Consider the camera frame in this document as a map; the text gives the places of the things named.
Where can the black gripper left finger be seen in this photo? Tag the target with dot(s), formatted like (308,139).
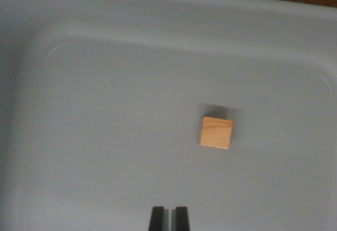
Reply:
(157,219)

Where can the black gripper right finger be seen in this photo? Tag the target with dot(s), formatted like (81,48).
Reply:
(182,219)

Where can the wooden cube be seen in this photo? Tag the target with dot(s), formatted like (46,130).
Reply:
(216,133)

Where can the grey plastic bin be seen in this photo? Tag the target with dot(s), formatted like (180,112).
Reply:
(105,110)

